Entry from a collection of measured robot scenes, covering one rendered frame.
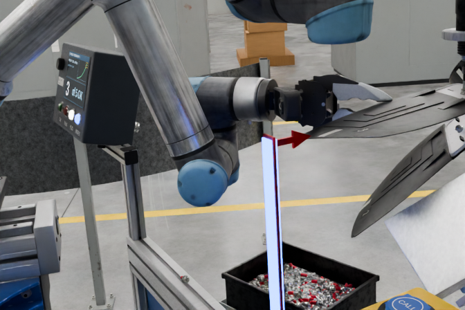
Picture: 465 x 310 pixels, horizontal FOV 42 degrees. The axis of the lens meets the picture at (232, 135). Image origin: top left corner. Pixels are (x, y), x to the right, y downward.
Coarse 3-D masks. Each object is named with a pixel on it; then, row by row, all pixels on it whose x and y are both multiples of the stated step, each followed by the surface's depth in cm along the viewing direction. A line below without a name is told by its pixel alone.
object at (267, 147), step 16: (272, 160) 75; (272, 176) 75; (272, 192) 76; (272, 208) 77; (272, 224) 78; (272, 240) 78; (272, 256) 79; (272, 272) 80; (272, 288) 81; (272, 304) 82
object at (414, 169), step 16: (432, 144) 105; (416, 160) 107; (432, 160) 102; (448, 160) 99; (400, 176) 109; (416, 176) 104; (384, 192) 110; (400, 192) 105; (368, 208) 112; (384, 208) 105; (368, 224) 106
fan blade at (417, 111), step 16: (416, 96) 91; (432, 96) 90; (448, 96) 89; (368, 112) 88; (384, 112) 85; (400, 112) 85; (416, 112) 84; (432, 112) 83; (448, 112) 83; (464, 112) 83; (320, 128) 89; (336, 128) 84; (352, 128) 81; (384, 128) 77; (400, 128) 77; (416, 128) 76
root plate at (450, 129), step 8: (464, 120) 101; (448, 128) 105; (464, 128) 100; (448, 136) 103; (456, 136) 101; (464, 136) 99; (448, 144) 102; (456, 144) 100; (464, 144) 97; (456, 152) 98
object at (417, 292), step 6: (414, 288) 61; (420, 288) 61; (402, 294) 60; (414, 294) 60; (420, 294) 60; (426, 294) 60; (432, 294) 60; (384, 300) 59; (426, 300) 59; (432, 300) 59; (438, 300) 58; (372, 306) 58; (378, 306) 58; (384, 306) 58; (432, 306) 58; (438, 306) 58; (444, 306) 58; (450, 306) 57
